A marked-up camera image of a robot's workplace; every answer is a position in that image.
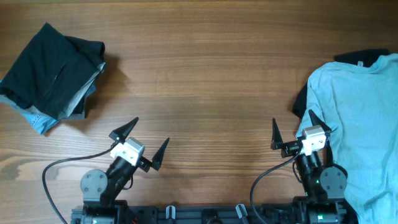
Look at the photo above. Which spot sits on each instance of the folded black garment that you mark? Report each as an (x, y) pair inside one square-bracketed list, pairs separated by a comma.
[(51, 69)]

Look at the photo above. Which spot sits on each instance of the folded grey garment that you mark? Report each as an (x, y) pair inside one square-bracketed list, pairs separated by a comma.
[(69, 108)]

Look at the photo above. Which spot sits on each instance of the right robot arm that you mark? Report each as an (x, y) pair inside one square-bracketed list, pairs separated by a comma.
[(324, 184)]

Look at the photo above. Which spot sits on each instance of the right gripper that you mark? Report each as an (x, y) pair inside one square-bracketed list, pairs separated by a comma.
[(288, 147)]

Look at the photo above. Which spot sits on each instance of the light blue t-shirt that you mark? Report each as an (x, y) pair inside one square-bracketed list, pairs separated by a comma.
[(359, 104)]

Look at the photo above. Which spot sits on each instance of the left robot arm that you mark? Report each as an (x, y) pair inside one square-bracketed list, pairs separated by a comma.
[(100, 189)]

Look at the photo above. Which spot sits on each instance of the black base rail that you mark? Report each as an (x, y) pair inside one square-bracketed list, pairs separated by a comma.
[(217, 214)]

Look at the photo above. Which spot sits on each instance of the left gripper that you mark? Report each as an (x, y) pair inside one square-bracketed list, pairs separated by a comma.
[(144, 164)]

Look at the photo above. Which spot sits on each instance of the folded blue denim garment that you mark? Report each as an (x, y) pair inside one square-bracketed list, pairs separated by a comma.
[(41, 122)]

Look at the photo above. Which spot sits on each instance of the black garment right pile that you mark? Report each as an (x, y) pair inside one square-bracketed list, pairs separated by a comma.
[(366, 57)]

